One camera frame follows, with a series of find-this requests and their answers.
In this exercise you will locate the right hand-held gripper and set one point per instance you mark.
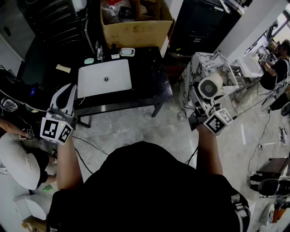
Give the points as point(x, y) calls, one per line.
point(217, 121)

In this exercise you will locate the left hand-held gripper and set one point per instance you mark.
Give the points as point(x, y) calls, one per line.
point(52, 130)

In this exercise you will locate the cream hair dryer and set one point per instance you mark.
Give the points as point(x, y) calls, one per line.
point(210, 87)

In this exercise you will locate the person's right forearm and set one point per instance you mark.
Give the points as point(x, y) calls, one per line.
point(208, 154)

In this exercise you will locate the person's left forearm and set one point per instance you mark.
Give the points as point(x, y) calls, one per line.
point(68, 165)

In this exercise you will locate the white rectangular sink basin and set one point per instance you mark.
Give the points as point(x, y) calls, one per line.
point(97, 78)

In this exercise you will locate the black sink counter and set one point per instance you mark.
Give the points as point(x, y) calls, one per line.
point(147, 79)

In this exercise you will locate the blue lit device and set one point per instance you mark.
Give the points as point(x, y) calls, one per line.
point(33, 92)

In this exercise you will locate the white marble vanity cabinet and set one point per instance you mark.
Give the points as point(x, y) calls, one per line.
point(204, 63)

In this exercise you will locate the round mint green soap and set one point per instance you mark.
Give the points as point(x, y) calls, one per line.
point(89, 61)

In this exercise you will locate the chrome faucet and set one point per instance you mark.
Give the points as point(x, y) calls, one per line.
point(100, 52)

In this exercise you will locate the small white box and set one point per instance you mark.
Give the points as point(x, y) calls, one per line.
point(115, 56)

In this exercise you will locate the dark tall cabinet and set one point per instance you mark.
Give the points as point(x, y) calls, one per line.
point(199, 25)

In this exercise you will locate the white soap dish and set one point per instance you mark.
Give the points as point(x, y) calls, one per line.
point(127, 52)

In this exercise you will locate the black slatted chair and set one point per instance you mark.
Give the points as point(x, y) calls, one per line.
point(56, 20)

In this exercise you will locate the large cardboard box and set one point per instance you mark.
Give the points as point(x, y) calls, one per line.
point(138, 34)

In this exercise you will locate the clear plastic bag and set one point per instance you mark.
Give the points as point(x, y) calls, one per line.
point(111, 12)

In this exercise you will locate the dark wooden table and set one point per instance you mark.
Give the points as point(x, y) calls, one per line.
point(273, 166)

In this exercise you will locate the person's black shirt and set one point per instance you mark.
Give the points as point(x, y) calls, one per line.
point(145, 192)

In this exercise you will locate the white round bin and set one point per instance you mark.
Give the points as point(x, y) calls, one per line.
point(34, 207)

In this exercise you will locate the black office chair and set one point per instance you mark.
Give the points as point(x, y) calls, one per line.
point(272, 187)

